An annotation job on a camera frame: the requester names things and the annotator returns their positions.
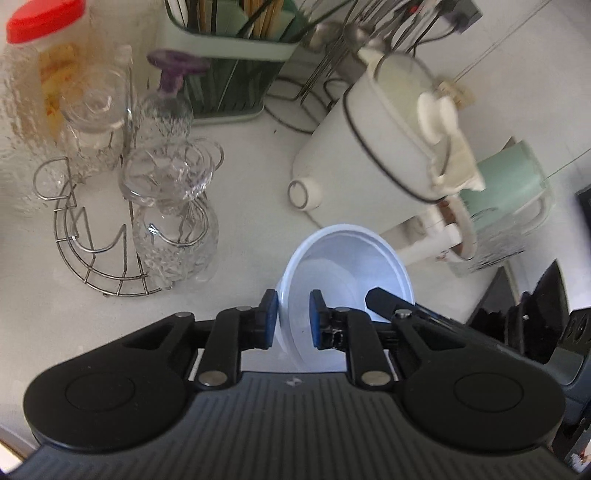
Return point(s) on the translucent plastic bowl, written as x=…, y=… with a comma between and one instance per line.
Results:
x=341, y=267

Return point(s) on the green chopstick holder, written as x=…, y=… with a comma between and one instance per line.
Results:
x=226, y=78

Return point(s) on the purple stem glass goblet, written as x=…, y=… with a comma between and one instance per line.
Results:
x=168, y=106

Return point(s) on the clear drinking glass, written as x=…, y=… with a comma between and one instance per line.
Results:
x=94, y=129

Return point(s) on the clear glass goblet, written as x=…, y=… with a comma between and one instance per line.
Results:
x=174, y=240

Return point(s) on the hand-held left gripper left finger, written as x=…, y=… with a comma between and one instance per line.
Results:
x=270, y=321

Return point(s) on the white electric pot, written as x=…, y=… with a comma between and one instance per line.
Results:
x=378, y=138

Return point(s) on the glass jar with red lid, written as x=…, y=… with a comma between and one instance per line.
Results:
x=32, y=120

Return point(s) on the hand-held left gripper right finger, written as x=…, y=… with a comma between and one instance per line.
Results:
x=316, y=321

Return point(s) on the bundle of chopsticks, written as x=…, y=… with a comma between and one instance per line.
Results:
x=263, y=16

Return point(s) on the black power strip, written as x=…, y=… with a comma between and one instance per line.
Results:
x=464, y=11

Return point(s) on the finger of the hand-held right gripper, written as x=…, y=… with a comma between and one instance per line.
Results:
x=383, y=300

